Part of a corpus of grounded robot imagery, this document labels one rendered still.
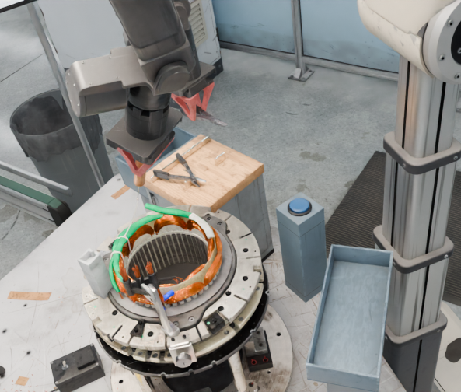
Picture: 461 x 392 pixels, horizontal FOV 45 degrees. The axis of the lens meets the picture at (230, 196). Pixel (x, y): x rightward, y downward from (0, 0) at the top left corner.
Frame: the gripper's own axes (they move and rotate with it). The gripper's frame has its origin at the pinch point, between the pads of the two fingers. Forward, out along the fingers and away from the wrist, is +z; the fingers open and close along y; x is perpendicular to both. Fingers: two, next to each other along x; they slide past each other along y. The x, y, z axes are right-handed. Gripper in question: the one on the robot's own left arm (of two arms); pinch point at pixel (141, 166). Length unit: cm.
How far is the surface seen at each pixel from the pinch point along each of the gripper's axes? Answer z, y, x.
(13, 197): 89, -31, -60
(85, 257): 17.4, 8.7, -3.7
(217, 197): 25.6, -21.0, 7.4
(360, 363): 14.8, 3.0, 43.0
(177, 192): 28.9, -19.8, -0.9
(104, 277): 20.3, 8.9, 0.0
